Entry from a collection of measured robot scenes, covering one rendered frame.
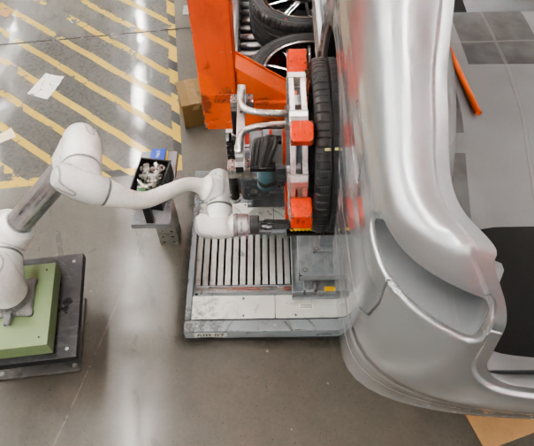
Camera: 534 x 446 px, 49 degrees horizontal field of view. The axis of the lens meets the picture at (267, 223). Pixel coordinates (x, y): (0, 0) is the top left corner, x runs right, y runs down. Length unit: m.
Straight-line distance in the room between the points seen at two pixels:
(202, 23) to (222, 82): 0.30
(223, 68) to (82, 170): 0.82
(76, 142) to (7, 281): 0.64
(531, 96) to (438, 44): 1.06
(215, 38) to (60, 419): 1.72
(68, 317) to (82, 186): 0.76
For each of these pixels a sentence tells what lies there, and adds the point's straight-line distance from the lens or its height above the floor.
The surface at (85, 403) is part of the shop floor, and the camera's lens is 2.77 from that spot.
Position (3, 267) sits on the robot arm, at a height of 0.64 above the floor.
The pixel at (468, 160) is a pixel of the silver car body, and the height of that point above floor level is 0.98.
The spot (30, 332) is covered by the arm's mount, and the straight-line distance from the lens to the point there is 2.55.
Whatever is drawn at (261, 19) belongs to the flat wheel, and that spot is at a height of 0.47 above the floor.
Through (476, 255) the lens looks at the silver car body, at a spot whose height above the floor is 1.60.
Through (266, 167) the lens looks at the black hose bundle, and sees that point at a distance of 2.03.
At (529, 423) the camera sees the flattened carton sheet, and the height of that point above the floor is 0.01.
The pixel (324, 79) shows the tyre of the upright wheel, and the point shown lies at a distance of 2.05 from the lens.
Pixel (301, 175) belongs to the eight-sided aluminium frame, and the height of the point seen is 0.98.
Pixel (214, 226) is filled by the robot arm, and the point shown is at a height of 0.68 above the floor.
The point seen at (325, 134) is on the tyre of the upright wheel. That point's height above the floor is 1.12.
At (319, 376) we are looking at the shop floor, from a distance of 2.69.
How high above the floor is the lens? 2.51
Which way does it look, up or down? 54 degrees down
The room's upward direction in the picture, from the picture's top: 2 degrees counter-clockwise
